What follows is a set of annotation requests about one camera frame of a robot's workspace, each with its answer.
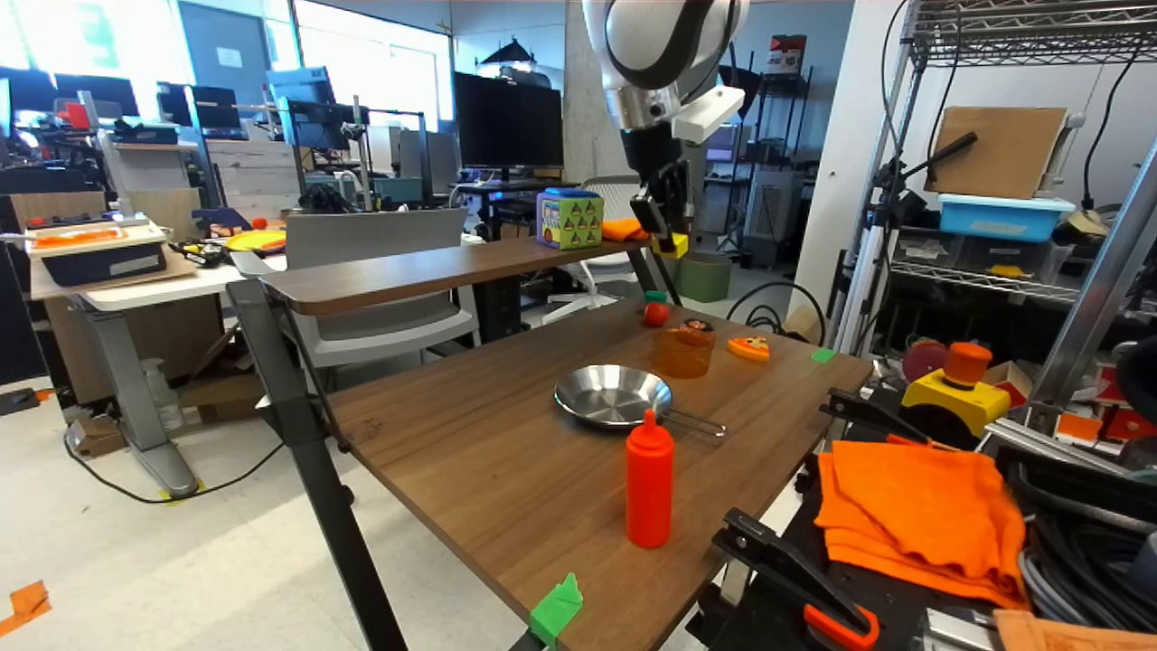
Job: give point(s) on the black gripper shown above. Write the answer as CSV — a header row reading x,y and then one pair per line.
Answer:
x,y
654,156

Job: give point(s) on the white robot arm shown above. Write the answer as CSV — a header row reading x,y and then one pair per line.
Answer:
x,y
654,48

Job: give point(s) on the crumpled orange cloth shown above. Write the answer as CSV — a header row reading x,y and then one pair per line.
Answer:
x,y
618,230

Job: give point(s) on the green waste bin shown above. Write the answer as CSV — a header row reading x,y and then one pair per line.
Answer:
x,y
707,276

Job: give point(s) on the green toy block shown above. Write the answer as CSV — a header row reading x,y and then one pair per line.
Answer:
x,y
654,295

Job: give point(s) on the colourful toy cube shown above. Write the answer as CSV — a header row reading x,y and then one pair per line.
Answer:
x,y
569,223

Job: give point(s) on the red toy ball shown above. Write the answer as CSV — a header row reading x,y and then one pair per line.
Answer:
x,y
654,317

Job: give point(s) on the brown toy donut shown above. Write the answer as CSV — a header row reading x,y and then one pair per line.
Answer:
x,y
699,328

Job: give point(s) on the amber transparent bowl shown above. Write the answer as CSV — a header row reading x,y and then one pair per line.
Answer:
x,y
680,355

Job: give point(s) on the toy pizza slice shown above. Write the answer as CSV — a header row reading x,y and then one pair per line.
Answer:
x,y
748,347

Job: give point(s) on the black monitor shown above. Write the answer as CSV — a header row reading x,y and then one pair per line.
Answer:
x,y
506,122

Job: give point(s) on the silver metal pan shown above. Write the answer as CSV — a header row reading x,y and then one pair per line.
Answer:
x,y
611,396

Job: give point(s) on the silver tripod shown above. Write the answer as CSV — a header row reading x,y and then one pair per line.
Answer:
x,y
887,241

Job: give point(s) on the dark wooden bench table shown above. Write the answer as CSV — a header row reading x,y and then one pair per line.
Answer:
x,y
411,273

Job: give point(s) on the red squeeze bottle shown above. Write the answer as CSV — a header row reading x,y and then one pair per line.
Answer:
x,y
648,481

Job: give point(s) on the grey plastic chair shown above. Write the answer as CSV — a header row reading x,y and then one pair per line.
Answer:
x,y
375,235

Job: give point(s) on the dark red disc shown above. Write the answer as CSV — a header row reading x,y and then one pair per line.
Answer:
x,y
928,359

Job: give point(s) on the blue plastic bin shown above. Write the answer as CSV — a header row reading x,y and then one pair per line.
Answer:
x,y
1004,218

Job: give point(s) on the yellow emergency stop box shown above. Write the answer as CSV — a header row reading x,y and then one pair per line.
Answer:
x,y
952,400

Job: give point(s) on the cardboard sheet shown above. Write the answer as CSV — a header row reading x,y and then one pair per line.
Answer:
x,y
999,148

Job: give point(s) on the folded orange cloth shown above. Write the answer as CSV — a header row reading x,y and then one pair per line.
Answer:
x,y
924,518

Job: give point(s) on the short green tape strip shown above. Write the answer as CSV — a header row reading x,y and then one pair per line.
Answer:
x,y
553,608

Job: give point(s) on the white height-adjustable desk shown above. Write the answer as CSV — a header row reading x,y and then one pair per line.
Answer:
x,y
119,363

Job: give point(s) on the device with orange top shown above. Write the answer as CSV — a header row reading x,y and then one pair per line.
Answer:
x,y
95,254

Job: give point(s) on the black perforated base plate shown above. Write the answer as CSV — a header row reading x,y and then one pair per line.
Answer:
x,y
899,588

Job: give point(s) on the aluminium frame beam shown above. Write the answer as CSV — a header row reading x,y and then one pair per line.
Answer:
x,y
1104,276

